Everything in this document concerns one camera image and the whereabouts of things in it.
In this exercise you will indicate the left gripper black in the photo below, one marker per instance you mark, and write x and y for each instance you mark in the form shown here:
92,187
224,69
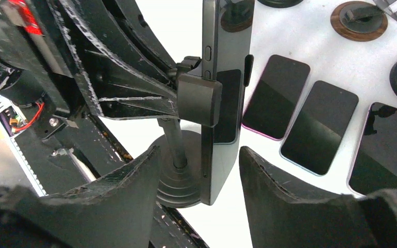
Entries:
61,62

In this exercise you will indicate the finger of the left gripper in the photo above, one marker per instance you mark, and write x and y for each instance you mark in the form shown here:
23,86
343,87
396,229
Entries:
130,37

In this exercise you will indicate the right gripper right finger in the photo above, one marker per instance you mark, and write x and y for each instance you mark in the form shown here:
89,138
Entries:
285,211

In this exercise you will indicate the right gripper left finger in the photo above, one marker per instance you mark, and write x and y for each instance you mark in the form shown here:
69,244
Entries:
115,210

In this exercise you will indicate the small teal phone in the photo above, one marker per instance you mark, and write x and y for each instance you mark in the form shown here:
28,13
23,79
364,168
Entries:
317,132

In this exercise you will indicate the black smartphone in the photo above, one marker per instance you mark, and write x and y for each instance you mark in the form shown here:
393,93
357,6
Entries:
375,166

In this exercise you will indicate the black phone pink case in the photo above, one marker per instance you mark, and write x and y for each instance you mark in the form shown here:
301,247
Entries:
275,97

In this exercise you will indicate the brown round phone stand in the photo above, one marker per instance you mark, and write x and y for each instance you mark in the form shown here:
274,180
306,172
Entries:
361,21

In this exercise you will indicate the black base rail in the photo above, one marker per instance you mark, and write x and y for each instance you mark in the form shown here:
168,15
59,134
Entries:
56,165

